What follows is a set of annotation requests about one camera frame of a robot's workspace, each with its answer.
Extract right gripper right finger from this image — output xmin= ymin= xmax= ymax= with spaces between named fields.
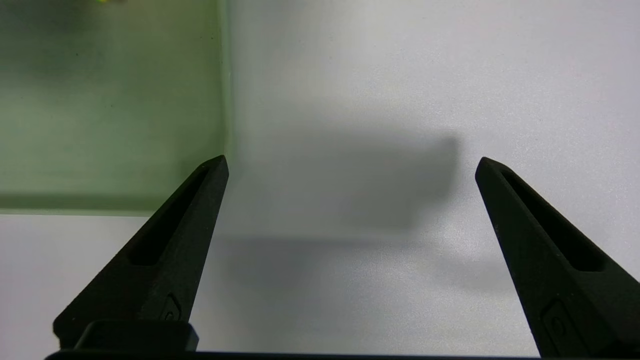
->
xmin=474 ymin=156 xmax=640 ymax=358

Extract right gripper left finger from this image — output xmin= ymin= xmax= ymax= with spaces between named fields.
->
xmin=53 ymin=154 xmax=230 ymax=351

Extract light green plastic tray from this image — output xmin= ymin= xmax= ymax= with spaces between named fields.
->
xmin=0 ymin=0 xmax=236 ymax=217

